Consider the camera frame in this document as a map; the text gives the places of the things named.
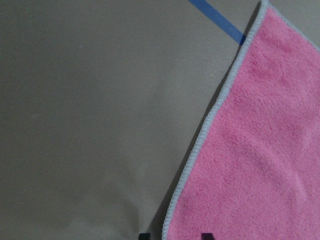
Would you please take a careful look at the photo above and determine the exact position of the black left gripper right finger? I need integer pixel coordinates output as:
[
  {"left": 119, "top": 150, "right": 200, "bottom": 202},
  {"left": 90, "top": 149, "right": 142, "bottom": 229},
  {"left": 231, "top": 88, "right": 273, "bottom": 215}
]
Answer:
[{"left": 201, "top": 232, "right": 212, "bottom": 240}]

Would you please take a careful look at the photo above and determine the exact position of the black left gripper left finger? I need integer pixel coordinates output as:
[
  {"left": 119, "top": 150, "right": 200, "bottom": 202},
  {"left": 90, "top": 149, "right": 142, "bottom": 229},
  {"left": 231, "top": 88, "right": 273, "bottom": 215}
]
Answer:
[{"left": 138, "top": 232, "right": 150, "bottom": 240}]

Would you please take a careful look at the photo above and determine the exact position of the pink towel with white edge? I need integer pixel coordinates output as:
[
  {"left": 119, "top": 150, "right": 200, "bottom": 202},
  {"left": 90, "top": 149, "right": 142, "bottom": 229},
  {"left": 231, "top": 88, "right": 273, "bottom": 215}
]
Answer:
[{"left": 162, "top": 0, "right": 320, "bottom": 240}]

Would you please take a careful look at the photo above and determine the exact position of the blue tape strip lengthwise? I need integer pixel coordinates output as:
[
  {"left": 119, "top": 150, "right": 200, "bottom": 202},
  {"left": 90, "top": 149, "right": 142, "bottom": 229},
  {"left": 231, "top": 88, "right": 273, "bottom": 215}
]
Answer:
[{"left": 189, "top": 0, "right": 246, "bottom": 46}]

